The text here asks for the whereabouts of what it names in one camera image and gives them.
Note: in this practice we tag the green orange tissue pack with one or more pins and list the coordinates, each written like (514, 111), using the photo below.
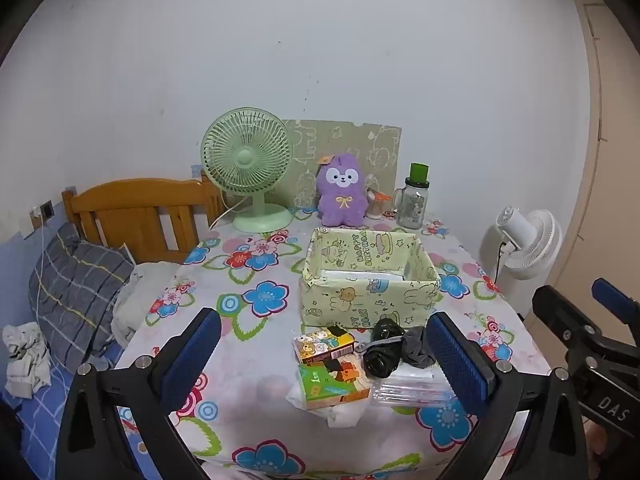
(325, 385)

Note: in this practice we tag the black wall socket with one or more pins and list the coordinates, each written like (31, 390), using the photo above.
(47, 210)

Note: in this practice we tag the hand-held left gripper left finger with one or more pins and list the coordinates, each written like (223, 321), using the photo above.
(200, 345)

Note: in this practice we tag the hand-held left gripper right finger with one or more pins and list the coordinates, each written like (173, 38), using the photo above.
(460, 365)

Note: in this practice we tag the grey sock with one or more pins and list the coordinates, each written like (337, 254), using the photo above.
(417, 350)

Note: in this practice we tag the grey plaid pillow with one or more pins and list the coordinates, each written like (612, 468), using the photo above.
(75, 290)

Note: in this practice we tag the cartoon printed storage box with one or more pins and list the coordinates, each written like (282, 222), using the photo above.
(360, 300)

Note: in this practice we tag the purple plush toy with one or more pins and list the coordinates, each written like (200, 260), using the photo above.
(342, 195)

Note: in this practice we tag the clear plastic pack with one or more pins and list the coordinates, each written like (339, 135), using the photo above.
(410, 390)

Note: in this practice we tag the yellow cartoon tissue pack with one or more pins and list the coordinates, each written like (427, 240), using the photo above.
(320, 347)

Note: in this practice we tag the blue bed sheet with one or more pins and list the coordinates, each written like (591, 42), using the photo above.
(57, 390)

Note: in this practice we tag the white standing fan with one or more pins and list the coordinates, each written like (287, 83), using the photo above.
(535, 245)

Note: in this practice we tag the green desk fan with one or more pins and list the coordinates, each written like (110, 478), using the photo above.
(245, 157)

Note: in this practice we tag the glass jar with green lid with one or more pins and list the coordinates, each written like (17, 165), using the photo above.
(412, 205)

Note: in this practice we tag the crumpled white grey cloth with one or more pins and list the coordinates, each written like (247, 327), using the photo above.
(25, 355)

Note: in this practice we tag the printed cardboard sheet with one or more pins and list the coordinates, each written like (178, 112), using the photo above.
(350, 140)

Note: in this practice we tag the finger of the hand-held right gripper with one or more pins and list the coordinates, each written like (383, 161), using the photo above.
(615, 300)
(565, 315)

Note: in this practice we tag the beige door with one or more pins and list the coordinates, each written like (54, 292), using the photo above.
(600, 160)

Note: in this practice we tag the small orange container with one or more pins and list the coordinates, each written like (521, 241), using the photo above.
(376, 205)

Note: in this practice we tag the wooden headboard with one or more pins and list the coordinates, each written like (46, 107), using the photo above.
(130, 200)

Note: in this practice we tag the floral tablecloth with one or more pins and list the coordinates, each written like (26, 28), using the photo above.
(260, 400)

